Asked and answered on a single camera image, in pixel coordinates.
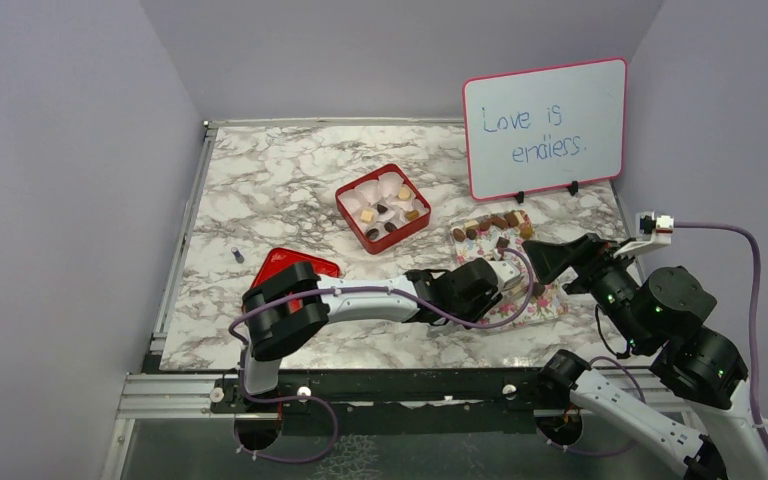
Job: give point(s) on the red chocolate box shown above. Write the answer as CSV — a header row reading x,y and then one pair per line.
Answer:
x,y
402,210

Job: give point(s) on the pink framed whiteboard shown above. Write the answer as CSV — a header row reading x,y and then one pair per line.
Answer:
x,y
545,128

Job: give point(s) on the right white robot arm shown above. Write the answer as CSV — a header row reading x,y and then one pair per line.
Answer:
x,y
663,318

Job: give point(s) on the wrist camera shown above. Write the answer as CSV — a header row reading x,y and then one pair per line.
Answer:
x,y
654,231
507,273

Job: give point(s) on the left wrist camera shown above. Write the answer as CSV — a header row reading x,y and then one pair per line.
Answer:
x,y
507,273

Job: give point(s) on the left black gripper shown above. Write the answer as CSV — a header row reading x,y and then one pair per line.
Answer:
x,y
485,300

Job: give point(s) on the floral serving tray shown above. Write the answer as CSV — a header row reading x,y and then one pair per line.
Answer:
x,y
483,237

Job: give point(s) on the metal serving tongs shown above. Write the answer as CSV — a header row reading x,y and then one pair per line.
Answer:
x,y
516,292

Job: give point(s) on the red box lid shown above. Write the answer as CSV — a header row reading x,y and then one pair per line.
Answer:
x,y
280,258

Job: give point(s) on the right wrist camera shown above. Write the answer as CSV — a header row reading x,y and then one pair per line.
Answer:
x,y
654,231

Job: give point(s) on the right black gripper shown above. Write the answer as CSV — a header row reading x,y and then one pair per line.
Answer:
x,y
550,258

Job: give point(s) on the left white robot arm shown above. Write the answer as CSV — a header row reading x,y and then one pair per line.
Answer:
x,y
284,312

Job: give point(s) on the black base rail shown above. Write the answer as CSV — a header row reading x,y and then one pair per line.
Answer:
x,y
395,402

